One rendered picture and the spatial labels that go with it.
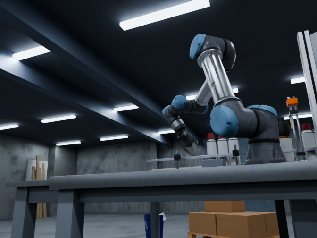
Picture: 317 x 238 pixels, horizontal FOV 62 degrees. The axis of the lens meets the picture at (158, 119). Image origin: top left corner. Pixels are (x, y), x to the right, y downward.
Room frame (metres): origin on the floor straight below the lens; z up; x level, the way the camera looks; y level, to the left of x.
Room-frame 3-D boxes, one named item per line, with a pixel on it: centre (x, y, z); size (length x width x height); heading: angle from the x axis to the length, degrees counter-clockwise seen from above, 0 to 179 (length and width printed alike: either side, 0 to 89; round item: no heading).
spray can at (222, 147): (1.40, -0.34, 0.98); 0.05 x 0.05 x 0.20
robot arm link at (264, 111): (1.01, -0.40, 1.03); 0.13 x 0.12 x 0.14; 111
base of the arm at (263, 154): (1.02, -0.41, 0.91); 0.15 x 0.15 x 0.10
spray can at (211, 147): (1.42, -0.28, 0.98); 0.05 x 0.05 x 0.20
